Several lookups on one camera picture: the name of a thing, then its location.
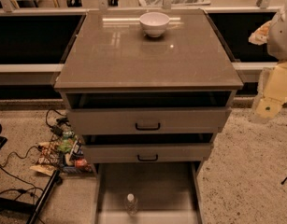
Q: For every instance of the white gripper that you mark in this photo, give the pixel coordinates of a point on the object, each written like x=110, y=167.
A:
x=281, y=37

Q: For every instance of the grey drawer cabinet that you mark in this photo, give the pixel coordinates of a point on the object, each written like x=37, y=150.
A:
x=114, y=65

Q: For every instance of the middle grey drawer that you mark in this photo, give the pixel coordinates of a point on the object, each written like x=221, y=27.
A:
x=147, y=153

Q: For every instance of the bottom open grey drawer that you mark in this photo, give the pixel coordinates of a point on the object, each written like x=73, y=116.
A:
x=167, y=193

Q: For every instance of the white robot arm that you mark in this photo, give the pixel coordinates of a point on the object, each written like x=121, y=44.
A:
x=276, y=45

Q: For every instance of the black power adapter with cable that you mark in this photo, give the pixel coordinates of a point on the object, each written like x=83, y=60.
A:
x=57, y=122

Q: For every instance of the top grey drawer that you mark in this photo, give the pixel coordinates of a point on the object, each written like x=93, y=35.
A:
x=149, y=120

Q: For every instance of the white ceramic bowl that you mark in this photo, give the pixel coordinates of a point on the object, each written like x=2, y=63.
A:
x=154, y=24

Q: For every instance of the pile of snack packets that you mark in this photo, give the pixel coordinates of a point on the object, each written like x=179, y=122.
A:
x=62, y=153

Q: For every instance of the clear plastic water bottle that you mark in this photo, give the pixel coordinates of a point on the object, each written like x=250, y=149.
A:
x=131, y=204

